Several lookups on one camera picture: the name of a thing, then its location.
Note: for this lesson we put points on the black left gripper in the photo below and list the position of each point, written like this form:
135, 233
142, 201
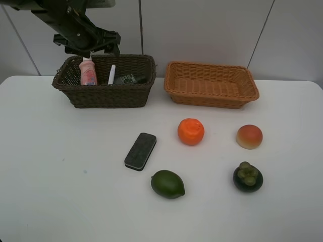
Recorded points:
85, 43

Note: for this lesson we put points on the pink bottle white cap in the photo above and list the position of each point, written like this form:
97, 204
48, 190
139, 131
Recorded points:
88, 74

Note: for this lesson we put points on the white marker red caps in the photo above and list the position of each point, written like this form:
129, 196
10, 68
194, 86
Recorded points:
111, 75

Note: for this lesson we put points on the dark green square bottle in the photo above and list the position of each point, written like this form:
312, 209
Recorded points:
130, 79

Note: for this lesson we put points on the black whiteboard eraser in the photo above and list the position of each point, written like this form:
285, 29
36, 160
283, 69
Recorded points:
140, 152

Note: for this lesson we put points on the orange tangerine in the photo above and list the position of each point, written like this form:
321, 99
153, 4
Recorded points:
190, 131

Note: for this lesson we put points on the green lime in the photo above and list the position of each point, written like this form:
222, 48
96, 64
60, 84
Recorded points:
167, 184

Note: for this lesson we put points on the red yellow half peach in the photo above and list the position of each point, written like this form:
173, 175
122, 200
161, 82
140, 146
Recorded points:
249, 137

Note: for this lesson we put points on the dark mangosteen green top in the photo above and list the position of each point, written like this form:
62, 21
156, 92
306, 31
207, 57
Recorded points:
247, 178

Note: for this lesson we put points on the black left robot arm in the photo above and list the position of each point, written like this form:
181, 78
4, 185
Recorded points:
74, 29

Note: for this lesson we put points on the dark brown wicker basket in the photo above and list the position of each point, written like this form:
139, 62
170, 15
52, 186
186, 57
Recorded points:
103, 95

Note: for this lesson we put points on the orange wicker basket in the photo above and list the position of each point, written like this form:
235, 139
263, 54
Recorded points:
222, 86

